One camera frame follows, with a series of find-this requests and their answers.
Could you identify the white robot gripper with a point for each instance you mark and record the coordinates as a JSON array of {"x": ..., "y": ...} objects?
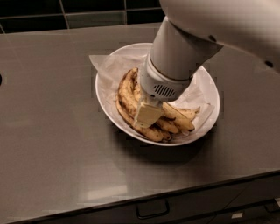
[{"x": 157, "y": 81}]

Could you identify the spotted yellow banana bunch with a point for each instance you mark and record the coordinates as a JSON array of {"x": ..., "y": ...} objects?
[{"x": 172, "y": 121}]

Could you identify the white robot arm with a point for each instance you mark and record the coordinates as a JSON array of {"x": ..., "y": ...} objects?
[{"x": 192, "y": 32}]

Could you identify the white oval bowl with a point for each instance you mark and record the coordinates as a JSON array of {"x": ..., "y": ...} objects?
[{"x": 204, "y": 96}]

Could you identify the white paper liner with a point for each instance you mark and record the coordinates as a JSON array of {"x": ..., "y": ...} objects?
[{"x": 110, "y": 70}]

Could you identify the black drawer handle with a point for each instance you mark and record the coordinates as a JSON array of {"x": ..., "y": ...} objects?
[{"x": 152, "y": 209}]

